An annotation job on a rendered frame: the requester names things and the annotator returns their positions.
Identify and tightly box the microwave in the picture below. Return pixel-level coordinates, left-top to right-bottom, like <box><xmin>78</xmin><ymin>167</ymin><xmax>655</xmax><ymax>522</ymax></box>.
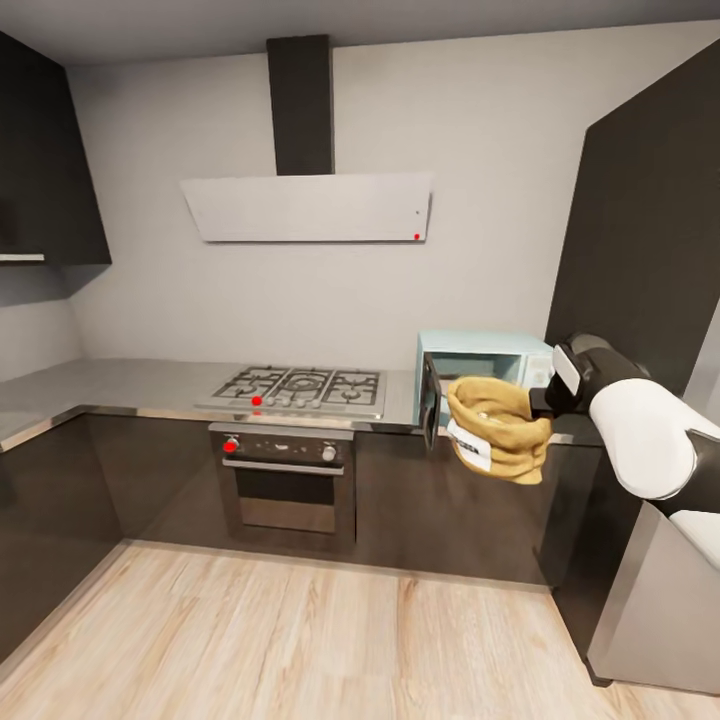
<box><xmin>415</xmin><ymin>329</ymin><xmax>555</xmax><ymax>459</ymax></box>

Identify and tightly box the popcorn bag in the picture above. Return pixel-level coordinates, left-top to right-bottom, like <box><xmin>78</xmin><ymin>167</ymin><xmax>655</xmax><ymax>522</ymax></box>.
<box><xmin>446</xmin><ymin>377</ymin><xmax>555</xmax><ymax>484</ymax></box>

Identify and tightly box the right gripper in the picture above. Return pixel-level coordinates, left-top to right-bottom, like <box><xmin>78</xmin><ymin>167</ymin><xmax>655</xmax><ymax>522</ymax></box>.
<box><xmin>528</xmin><ymin>383</ymin><xmax>588</xmax><ymax>418</ymax></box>

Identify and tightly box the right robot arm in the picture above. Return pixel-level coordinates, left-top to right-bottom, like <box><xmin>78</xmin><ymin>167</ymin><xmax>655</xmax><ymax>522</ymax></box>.
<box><xmin>528</xmin><ymin>333</ymin><xmax>720</xmax><ymax>575</ymax></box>

